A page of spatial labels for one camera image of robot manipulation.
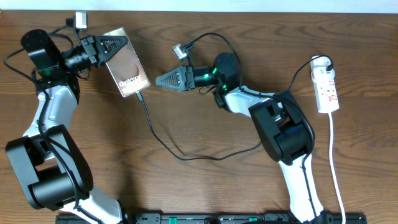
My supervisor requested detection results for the black charger cable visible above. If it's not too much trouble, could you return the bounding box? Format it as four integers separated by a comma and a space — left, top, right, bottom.
135, 55, 334, 162

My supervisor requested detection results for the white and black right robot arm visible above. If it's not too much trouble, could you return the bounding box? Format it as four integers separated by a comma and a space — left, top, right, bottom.
155, 52, 324, 223

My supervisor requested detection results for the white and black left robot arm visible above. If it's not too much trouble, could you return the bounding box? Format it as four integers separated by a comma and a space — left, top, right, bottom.
6, 29, 134, 223

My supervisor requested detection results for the white power strip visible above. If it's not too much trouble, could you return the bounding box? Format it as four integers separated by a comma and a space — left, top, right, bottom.
310, 55, 340, 114

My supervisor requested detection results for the black right camera cable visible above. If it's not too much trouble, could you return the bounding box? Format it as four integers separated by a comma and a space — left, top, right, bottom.
183, 32, 321, 224

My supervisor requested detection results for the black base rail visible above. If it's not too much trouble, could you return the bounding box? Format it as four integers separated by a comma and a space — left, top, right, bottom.
55, 212, 368, 224

